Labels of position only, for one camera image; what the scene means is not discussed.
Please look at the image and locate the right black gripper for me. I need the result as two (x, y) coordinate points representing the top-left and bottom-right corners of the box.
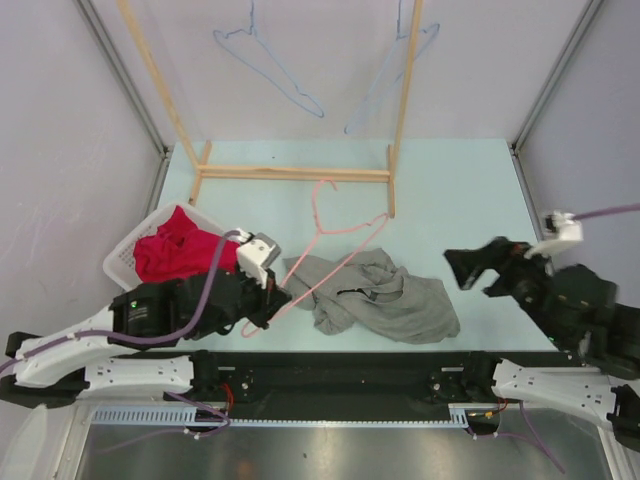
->
(440, 233), (569, 346)

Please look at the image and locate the grey t shirt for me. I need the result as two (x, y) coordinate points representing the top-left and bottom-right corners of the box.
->
(284, 248), (460, 345)

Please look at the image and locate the pink wire hanger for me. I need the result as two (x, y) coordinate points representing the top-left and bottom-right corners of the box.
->
(225, 181), (388, 352)

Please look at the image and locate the red t shirt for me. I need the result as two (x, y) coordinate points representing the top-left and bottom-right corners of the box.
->
(133, 206), (222, 283)

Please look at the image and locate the blue wire hanger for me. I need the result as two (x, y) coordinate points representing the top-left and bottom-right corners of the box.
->
(212, 1), (325, 119)
(343, 1), (415, 135)

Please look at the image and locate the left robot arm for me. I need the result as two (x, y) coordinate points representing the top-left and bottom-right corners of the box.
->
(1, 270), (291, 408)

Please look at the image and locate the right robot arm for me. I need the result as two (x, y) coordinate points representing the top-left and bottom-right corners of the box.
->
(444, 237), (639, 450)

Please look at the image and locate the wooden clothes rack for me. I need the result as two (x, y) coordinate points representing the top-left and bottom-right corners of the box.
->
(116, 0), (424, 218)

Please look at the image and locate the white plastic basket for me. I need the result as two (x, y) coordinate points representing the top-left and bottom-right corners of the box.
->
(103, 201), (225, 291)

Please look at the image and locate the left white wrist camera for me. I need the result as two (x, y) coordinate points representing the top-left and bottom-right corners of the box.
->
(231, 229), (281, 290)

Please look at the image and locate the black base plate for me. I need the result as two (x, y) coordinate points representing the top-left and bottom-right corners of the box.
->
(0, 349), (586, 422)

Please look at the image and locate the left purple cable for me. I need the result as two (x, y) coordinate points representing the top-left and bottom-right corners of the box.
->
(0, 230), (241, 376)

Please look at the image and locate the purple cable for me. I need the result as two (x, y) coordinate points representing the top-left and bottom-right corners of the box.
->
(0, 230), (241, 376)
(519, 202), (640, 471)

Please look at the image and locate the white cable duct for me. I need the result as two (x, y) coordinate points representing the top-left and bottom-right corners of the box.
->
(91, 405), (496, 429)

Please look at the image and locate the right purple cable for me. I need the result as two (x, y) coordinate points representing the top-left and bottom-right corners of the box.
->
(519, 202), (640, 471)

